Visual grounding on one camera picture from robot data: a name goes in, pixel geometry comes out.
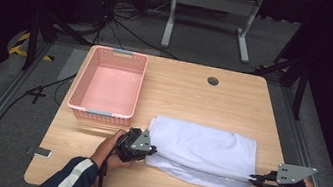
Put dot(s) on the grey metal desk frame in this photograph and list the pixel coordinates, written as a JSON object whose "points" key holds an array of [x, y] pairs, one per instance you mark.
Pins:
{"points": [[214, 1]]}

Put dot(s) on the person's left hand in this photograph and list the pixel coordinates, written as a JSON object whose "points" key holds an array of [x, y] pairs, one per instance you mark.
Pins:
{"points": [[108, 151]]}

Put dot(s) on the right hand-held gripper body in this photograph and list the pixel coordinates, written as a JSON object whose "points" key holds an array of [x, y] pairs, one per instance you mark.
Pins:
{"points": [[292, 182]]}

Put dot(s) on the grey floor tape patch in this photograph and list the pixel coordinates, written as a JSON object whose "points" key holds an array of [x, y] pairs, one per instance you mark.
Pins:
{"points": [[40, 152]]}

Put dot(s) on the yellow black hazard tape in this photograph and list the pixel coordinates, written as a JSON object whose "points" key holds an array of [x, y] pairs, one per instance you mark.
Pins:
{"points": [[17, 49]]}

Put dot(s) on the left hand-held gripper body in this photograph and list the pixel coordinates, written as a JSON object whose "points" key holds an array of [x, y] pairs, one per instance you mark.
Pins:
{"points": [[132, 145]]}

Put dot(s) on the pink plastic basket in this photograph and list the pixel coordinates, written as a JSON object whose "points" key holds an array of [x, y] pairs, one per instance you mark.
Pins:
{"points": [[111, 88]]}

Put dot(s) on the white patterned towel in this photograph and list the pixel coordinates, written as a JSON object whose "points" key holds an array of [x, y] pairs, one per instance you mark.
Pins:
{"points": [[202, 150]]}

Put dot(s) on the round grey table grommet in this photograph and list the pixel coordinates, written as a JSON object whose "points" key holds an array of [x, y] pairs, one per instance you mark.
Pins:
{"points": [[213, 81]]}

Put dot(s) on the black metal stand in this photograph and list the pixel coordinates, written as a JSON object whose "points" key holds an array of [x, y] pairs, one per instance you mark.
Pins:
{"points": [[300, 91], [32, 42]]}

